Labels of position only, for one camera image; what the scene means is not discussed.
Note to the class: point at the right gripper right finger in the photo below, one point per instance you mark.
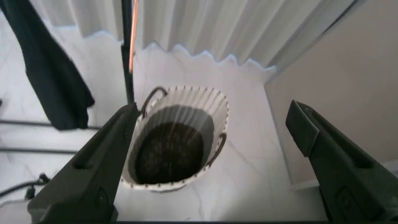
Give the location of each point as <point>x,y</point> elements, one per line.
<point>351,180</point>

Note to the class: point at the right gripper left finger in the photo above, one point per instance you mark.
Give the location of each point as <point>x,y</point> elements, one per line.
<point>87,180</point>

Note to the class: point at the black short-sleeved shirt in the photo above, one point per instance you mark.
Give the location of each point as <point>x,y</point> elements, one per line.
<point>53,77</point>

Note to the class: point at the pink clothes hanger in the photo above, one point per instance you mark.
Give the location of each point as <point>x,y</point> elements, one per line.
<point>134,31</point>

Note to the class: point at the white laundry basket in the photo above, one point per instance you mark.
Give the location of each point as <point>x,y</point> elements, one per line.
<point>199,102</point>

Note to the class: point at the black clothes rack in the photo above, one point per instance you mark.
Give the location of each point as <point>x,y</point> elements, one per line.
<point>127,46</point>

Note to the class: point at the white curtain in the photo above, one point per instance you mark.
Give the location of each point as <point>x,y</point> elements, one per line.
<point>217,25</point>

